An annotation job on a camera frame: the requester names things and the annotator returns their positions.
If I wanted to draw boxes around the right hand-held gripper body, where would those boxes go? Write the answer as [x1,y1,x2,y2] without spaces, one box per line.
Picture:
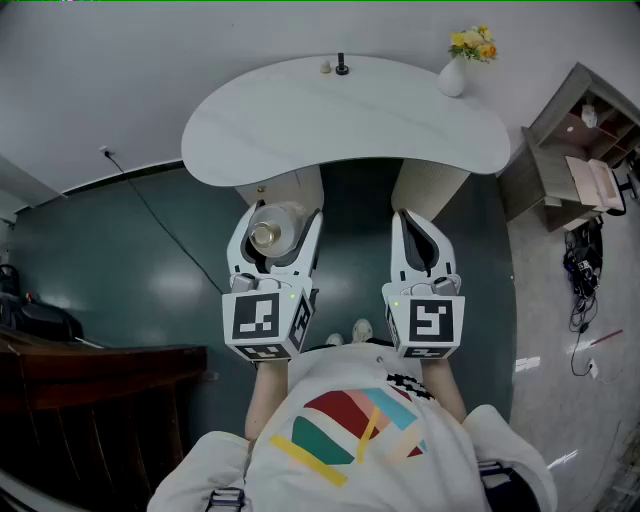
[381,273,467,360]

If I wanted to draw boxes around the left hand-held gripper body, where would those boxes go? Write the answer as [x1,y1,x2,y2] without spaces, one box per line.
[221,272,315,362]

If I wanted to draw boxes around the clear glass jar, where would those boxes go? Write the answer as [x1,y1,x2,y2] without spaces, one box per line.
[248,201,307,261]

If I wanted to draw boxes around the person's left forearm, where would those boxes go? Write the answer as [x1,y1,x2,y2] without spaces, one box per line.
[244,358,291,441]

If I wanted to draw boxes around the person's right forearm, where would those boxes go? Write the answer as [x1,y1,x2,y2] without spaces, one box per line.
[419,357,469,424]

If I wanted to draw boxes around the white curved table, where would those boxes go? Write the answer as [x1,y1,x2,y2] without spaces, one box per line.
[180,54,512,224]

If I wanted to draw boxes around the person's white printed sweatshirt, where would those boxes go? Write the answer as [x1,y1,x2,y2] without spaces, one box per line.
[147,342,559,512]

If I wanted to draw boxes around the grey shelf cabinet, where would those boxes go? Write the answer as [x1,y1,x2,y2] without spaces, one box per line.
[499,62,640,234]

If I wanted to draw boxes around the pink box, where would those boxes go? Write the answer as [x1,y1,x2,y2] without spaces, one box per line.
[564,155,629,211]

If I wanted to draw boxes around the dark wooden furniture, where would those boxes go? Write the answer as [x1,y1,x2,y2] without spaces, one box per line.
[0,327,209,512]

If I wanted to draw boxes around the white ribbed vase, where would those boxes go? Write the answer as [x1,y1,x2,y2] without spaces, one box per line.
[437,55,469,99]

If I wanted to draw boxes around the black chair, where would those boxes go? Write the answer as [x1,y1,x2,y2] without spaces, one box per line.
[0,262,84,344]

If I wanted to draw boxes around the yellow flower bouquet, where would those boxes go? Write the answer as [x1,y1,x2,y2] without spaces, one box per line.
[447,24,500,64]

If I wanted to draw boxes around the black power cable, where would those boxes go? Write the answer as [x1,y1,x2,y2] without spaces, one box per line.
[103,149,224,294]

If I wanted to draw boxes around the tangle of black cables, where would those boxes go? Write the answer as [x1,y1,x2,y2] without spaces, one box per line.
[563,217,606,334]

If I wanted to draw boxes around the striped backpack strap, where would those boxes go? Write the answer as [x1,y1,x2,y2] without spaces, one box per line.
[477,459,516,494]
[204,487,246,512]

